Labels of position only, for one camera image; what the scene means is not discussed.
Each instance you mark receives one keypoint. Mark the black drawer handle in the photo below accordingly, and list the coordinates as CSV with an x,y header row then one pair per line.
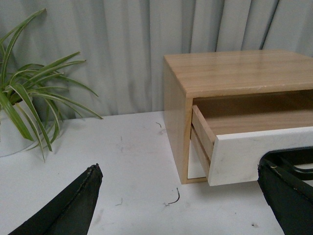
x,y
288,159

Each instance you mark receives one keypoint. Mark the grey curtain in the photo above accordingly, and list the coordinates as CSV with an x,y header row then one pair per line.
x,y
122,42

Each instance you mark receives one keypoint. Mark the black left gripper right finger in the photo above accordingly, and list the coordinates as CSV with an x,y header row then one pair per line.
x,y
290,199

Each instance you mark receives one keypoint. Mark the white plant pot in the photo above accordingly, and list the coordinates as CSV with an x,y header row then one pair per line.
x,y
11,140

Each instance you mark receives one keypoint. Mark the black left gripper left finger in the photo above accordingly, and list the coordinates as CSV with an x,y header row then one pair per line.
x,y
70,212

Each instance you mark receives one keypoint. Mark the lower white drawer front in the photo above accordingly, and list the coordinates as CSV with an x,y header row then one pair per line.
x,y
195,169

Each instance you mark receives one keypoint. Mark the white front wooden drawer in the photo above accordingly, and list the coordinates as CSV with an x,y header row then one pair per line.
x,y
233,158

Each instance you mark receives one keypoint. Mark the green spider plant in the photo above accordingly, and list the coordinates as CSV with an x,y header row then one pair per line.
x,y
39,86

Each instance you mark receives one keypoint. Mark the wooden drawer cabinet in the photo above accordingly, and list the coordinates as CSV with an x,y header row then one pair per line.
x,y
237,92

